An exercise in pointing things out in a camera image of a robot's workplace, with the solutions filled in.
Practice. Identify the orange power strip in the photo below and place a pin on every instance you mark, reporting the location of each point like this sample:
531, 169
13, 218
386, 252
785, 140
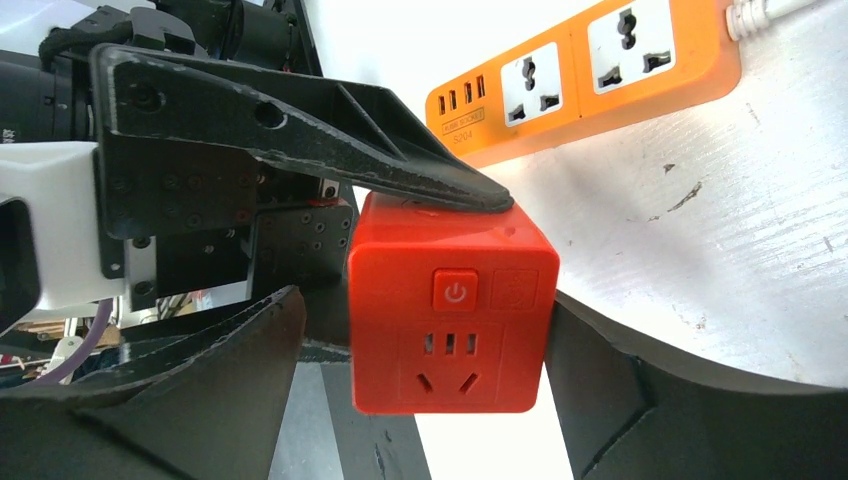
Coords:
613, 65

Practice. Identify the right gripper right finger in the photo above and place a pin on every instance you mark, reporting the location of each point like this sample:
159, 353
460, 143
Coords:
632, 407

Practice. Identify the red cube plug adapter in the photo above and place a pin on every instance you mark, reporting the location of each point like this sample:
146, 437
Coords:
449, 311

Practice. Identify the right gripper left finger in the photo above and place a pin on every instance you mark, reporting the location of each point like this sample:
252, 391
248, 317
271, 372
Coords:
208, 406

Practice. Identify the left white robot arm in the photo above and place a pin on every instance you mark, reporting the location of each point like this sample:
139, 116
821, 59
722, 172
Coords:
50, 245

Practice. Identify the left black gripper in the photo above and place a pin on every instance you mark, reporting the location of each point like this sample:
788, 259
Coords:
192, 210

